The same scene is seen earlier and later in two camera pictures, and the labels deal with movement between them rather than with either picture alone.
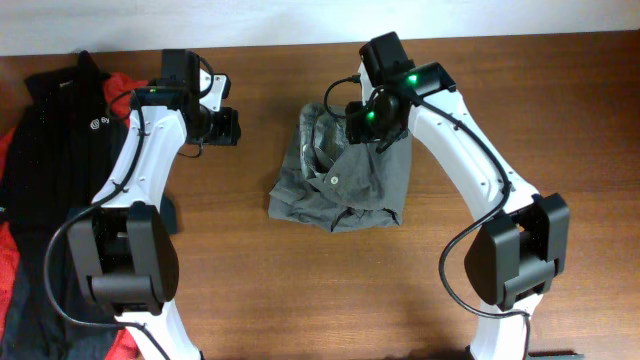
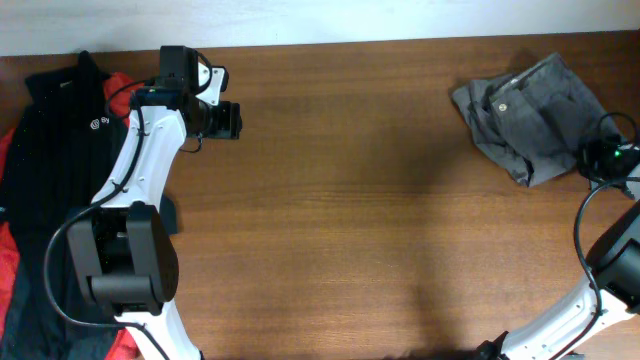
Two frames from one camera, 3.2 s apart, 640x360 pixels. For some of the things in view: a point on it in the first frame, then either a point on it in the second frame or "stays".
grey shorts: (329, 182) to (536, 118)
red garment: (123, 346) stays
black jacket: (64, 144) stays
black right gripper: (355, 127) to (591, 149)
